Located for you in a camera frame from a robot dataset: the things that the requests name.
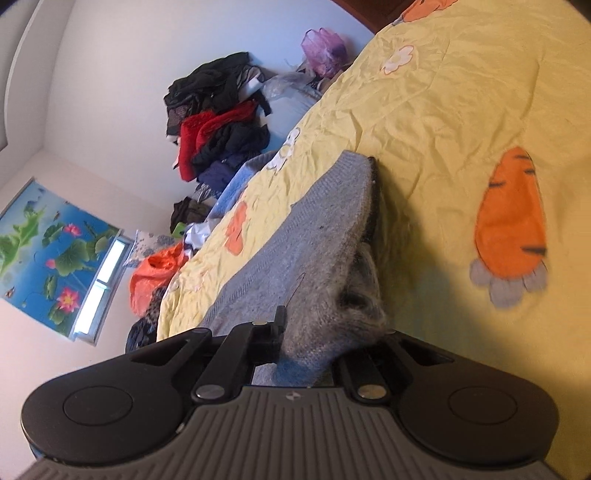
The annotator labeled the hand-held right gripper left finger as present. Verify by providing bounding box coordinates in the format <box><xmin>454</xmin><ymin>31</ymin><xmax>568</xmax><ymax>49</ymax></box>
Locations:
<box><xmin>122</xmin><ymin>305</ymin><xmax>289</xmax><ymax>403</ymax></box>

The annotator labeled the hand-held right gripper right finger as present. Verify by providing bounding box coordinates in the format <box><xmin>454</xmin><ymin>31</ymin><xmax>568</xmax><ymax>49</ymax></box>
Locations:
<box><xmin>335</xmin><ymin>329</ymin><xmax>467</xmax><ymax>402</ymax></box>

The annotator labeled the grey sweater with navy sleeves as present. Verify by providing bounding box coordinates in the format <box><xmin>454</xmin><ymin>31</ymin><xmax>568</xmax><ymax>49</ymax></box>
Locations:
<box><xmin>201</xmin><ymin>150</ymin><xmax>391</xmax><ymax>388</ymax></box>

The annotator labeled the dark clothes heap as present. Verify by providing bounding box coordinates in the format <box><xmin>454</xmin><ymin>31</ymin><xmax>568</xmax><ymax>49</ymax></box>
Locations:
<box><xmin>126</xmin><ymin>318</ymin><xmax>160</xmax><ymax>354</ymax></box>

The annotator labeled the black clothes pile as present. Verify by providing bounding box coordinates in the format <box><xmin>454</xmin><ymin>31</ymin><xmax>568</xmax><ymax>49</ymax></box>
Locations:
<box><xmin>164</xmin><ymin>52</ymin><xmax>273</xmax><ymax>137</ymax></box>

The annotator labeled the leopard print cloth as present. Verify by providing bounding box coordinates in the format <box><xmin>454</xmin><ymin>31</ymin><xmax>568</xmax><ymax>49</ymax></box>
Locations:
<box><xmin>141</xmin><ymin>286</ymin><xmax>169</xmax><ymax>333</ymax></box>

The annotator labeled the white crumpled cloth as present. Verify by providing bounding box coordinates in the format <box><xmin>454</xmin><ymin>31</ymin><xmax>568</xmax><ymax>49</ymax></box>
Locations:
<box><xmin>182</xmin><ymin>219</ymin><xmax>222</xmax><ymax>252</ymax></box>

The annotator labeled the orange plastic bag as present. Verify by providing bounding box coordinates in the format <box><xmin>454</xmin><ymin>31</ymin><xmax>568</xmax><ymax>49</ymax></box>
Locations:
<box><xmin>129</xmin><ymin>242</ymin><xmax>190</xmax><ymax>317</ymax></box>

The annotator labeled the dark brown cloth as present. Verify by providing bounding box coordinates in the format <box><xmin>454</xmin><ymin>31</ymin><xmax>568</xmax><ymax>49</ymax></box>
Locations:
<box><xmin>171</xmin><ymin>196</ymin><xmax>211</xmax><ymax>227</ymax></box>

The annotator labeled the light blue knit sweater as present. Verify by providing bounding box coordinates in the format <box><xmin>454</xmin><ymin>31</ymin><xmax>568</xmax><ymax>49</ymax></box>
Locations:
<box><xmin>210</xmin><ymin>151</ymin><xmax>278</xmax><ymax>220</ymax></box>

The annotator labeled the floral pillow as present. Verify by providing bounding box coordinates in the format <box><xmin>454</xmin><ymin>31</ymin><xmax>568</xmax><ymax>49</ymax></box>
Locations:
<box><xmin>124</xmin><ymin>230</ymin><xmax>178</xmax><ymax>268</ymax></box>

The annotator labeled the navy garment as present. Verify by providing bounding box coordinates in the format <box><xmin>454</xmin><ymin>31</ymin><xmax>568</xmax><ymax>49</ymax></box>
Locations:
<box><xmin>196</xmin><ymin>157</ymin><xmax>245</xmax><ymax>190</ymax></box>

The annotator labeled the window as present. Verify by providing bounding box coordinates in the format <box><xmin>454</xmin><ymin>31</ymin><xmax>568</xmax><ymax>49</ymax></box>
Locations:
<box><xmin>69</xmin><ymin>235</ymin><xmax>134</xmax><ymax>344</ymax></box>

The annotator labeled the black jacket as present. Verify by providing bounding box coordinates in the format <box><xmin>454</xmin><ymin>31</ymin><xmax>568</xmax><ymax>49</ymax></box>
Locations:
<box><xmin>191</xmin><ymin>122</ymin><xmax>271</xmax><ymax>174</ymax></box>

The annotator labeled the red garment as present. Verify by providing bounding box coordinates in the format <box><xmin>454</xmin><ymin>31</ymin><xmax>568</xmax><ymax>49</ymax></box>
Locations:
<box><xmin>178</xmin><ymin>99</ymin><xmax>259</xmax><ymax>182</ymax></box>

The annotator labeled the lotus print roller blind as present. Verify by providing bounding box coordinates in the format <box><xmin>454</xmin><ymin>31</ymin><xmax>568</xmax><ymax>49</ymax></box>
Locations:
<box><xmin>0</xmin><ymin>178</ymin><xmax>123</xmax><ymax>335</ymax></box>

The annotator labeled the clear plastic bag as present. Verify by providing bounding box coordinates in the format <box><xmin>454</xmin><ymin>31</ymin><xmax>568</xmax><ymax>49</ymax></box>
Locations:
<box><xmin>263</xmin><ymin>69</ymin><xmax>324</xmax><ymax>112</ymax></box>

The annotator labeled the yellow carrot print quilt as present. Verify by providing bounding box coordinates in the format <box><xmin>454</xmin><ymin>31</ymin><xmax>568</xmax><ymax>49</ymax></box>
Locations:
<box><xmin>157</xmin><ymin>0</ymin><xmax>591</xmax><ymax>425</ymax></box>

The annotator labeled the pink plastic bag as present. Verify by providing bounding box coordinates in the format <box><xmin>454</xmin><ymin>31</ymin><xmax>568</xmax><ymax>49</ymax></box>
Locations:
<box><xmin>301</xmin><ymin>28</ymin><xmax>349</xmax><ymax>79</ymax></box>

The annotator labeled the brown wooden door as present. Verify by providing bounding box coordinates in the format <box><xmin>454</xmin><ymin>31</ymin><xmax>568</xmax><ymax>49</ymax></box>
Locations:
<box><xmin>332</xmin><ymin>0</ymin><xmax>414</xmax><ymax>35</ymax></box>

